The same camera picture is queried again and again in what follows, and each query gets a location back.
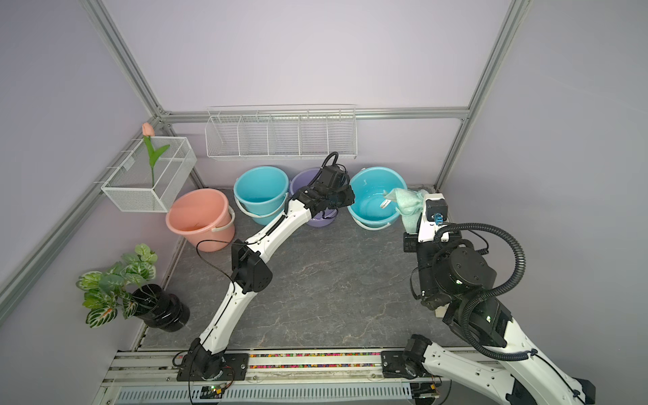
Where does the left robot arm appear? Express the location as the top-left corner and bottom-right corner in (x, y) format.
(180, 163), (355, 381)

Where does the long white wire shelf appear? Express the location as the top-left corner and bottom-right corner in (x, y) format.
(204, 104), (359, 160)

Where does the purple plastic bucket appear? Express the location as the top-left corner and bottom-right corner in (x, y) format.
(289, 168), (338, 228)

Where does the teal plastic bucket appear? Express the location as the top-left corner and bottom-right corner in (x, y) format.
(348, 166), (407, 231)
(234, 166), (290, 226)

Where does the white slotted cable duct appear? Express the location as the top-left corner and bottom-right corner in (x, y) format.
(114, 382), (413, 404)

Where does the light green microfiber cloth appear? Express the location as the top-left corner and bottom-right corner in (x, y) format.
(384, 188), (428, 235)

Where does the black corrugated cable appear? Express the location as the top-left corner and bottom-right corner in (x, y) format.
(434, 222), (538, 363)

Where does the white wire basket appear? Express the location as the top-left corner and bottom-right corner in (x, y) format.
(101, 136), (197, 213)

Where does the potted green leafy plant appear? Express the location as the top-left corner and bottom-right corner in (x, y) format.
(76, 244), (191, 332)

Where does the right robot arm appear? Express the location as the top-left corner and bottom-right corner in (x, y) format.
(403, 223), (596, 404)

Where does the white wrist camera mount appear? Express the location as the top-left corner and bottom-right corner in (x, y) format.
(418, 193), (448, 243)

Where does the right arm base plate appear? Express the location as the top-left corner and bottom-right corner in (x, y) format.
(381, 350), (442, 380)

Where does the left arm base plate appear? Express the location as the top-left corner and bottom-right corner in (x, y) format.
(172, 351), (250, 382)

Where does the pink plastic bucket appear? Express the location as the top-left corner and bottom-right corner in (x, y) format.
(165, 188), (236, 252)

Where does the artificial pink tulip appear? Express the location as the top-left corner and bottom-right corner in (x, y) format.
(142, 123), (170, 188)

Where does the rail with coloured beads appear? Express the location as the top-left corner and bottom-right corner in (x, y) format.
(108, 346), (528, 383)

